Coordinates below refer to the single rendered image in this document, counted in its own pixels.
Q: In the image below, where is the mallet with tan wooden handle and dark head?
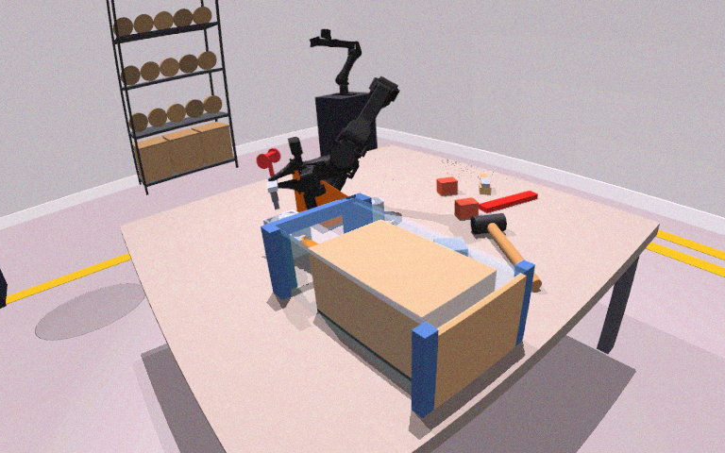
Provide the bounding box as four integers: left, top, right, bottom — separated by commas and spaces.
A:
471, 213, 542, 290

